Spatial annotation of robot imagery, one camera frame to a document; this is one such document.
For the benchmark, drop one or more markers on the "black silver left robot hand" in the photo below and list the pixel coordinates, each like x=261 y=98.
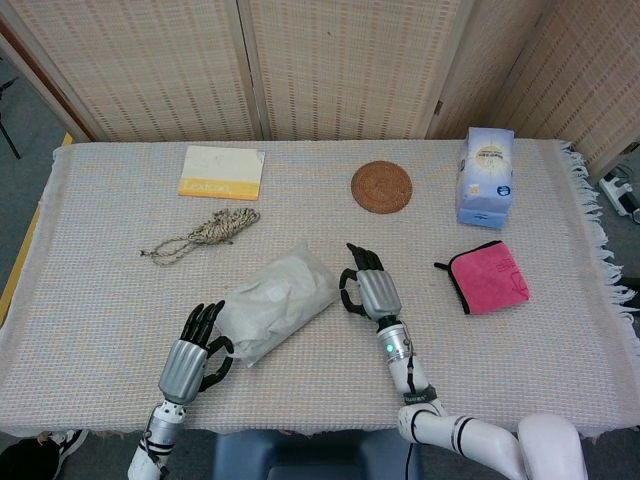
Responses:
x=185 y=367

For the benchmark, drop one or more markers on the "white black device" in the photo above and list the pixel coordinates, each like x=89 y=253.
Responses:
x=622 y=192

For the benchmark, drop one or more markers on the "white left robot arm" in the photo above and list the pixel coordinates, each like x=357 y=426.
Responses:
x=155 y=437

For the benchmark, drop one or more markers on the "pink cloth with black trim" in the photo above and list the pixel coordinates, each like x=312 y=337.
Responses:
x=490 y=280

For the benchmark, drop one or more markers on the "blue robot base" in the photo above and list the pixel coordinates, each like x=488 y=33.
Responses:
x=315 y=455

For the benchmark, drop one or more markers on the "black white sneaker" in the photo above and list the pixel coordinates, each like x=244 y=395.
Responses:
x=70 y=445

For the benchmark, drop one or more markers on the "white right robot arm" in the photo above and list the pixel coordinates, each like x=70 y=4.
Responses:
x=450 y=425

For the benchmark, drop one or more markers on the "black trouser leg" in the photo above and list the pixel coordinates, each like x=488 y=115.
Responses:
x=25 y=460

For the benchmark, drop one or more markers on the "translucent white nonwoven bag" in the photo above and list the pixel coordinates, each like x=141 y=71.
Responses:
x=280 y=300

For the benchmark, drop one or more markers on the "narrow bamboo screen panel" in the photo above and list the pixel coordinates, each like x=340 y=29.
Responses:
x=487 y=75

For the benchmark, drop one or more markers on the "yellow white booklet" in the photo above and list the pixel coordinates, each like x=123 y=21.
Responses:
x=222 y=172

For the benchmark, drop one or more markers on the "black chair frame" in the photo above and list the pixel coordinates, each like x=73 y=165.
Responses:
x=7 y=115

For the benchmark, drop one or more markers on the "light blue tissue pack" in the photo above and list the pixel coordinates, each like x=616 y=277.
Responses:
x=486 y=180

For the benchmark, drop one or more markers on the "round brown woven coaster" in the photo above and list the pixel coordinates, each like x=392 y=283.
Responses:
x=381 y=187

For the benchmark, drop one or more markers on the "wide bamboo screen panel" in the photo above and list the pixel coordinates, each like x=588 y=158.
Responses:
x=350 y=65
x=590 y=75
x=135 y=70

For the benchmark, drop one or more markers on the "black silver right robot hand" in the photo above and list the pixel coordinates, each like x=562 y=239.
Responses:
x=380 y=292

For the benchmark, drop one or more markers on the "grey woven fringed tablecloth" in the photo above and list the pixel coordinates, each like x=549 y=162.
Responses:
x=100 y=310

